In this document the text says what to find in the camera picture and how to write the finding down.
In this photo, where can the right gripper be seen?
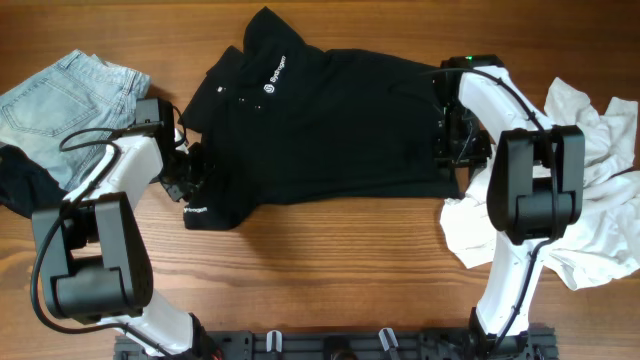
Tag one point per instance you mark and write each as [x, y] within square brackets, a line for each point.
[477, 158]

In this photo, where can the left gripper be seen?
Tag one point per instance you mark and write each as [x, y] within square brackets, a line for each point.
[179, 189]

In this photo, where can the black polo shirt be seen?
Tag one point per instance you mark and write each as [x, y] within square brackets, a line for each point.
[283, 122]

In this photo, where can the white t-shirt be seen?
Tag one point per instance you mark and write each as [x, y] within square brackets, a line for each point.
[603, 245]

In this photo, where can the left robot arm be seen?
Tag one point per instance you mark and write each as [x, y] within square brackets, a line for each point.
[92, 271]

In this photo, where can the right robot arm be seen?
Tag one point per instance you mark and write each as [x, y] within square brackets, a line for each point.
[535, 192]

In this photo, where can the folded light blue jeans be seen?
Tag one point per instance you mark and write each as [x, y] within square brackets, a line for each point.
[78, 96]

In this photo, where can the folded black garment under jeans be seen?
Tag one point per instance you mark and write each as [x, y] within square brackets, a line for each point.
[25, 185]

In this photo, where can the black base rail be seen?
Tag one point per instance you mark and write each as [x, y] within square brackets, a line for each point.
[335, 345]

